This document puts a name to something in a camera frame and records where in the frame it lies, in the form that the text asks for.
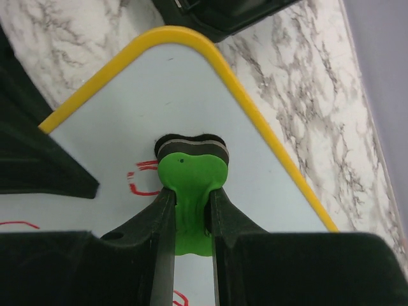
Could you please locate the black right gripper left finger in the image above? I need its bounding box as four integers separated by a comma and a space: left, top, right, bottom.
1, 189, 176, 305

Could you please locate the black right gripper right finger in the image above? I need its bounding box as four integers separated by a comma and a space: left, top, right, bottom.
208, 189, 407, 305

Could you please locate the yellow framed whiteboard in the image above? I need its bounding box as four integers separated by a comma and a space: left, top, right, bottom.
1, 26, 337, 305

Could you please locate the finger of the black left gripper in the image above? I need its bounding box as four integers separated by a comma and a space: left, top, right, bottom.
1, 33, 99, 199

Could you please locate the black plastic toolbox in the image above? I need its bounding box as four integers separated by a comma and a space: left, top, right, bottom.
153, 0, 297, 43

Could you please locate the green whiteboard eraser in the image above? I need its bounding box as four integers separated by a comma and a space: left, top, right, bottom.
154, 134, 230, 257

